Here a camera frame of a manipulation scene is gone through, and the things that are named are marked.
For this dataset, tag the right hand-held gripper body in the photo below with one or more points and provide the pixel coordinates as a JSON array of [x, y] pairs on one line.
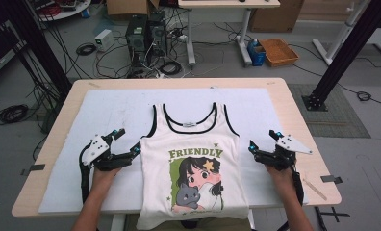
[[289, 144]]

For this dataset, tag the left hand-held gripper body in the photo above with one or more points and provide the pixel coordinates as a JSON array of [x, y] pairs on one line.
[[97, 149]]

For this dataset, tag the white printed tank top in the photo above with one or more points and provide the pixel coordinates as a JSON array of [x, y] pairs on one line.
[[191, 154]]

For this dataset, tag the person's left hand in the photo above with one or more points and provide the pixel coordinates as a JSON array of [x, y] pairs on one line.
[[104, 178]]

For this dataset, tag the person's right hand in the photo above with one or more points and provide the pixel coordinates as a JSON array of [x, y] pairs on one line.
[[280, 178]]

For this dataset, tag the white foam mat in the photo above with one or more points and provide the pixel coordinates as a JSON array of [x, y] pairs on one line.
[[114, 109]]

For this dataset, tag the light wooden table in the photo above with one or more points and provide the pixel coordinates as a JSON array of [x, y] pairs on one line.
[[294, 106]]

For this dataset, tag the thin wooden stick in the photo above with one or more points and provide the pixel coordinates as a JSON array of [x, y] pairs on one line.
[[314, 189]]

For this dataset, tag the black tape strip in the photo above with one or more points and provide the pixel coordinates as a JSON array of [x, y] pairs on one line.
[[331, 179], [34, 168]]

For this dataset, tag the grey floor mat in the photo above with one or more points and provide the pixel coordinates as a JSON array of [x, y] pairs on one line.
[[339, 115]]

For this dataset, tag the blue box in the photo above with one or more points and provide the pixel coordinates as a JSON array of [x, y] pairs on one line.
[[256, 54]]

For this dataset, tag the orange open tray box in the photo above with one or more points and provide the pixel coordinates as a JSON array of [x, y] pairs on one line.
[[278, 51]]

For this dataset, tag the person's olive pants legs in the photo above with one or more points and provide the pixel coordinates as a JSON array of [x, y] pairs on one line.
[[217, 226]]

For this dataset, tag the small white box device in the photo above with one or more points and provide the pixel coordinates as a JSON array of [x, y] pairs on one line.
[[104, 39]]

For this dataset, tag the black computer tower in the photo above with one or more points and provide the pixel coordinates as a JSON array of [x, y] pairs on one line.
[[158, 35], [136, 38]]

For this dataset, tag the white metal stand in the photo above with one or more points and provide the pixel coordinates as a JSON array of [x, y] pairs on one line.
[[339, 35]]

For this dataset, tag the large brown cardboard box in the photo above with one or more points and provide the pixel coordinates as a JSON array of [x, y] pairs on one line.
[[275, 16]]

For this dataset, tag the round white table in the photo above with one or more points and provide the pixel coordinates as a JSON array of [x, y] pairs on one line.
[[63, 11]]

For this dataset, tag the white desk with legs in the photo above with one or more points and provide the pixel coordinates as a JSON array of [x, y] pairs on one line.
[[227, 3]]

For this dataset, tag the black metal frame post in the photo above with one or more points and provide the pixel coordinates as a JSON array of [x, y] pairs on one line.
[[41, 45], [349, 48]]

